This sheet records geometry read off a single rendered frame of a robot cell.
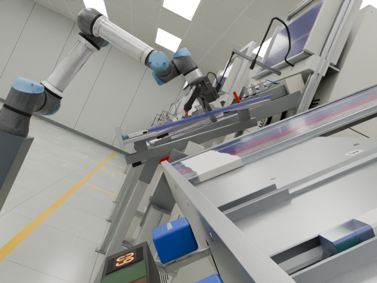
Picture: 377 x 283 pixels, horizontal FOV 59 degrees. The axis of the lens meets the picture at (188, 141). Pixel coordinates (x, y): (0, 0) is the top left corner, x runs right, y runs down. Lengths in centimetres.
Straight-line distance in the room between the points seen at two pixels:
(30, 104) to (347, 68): 139
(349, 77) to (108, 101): 901
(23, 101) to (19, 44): 948
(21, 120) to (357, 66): 149
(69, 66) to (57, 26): 924
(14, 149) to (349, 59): 149
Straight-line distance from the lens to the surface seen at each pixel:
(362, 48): 176
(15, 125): 154
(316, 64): 157
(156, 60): 136
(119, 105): 1024
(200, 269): 153
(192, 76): 149
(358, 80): 172
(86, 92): 1037
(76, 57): 165
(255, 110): 148
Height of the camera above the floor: 76
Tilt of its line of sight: 2 degrees up
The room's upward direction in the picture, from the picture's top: 24 degrees clockwise
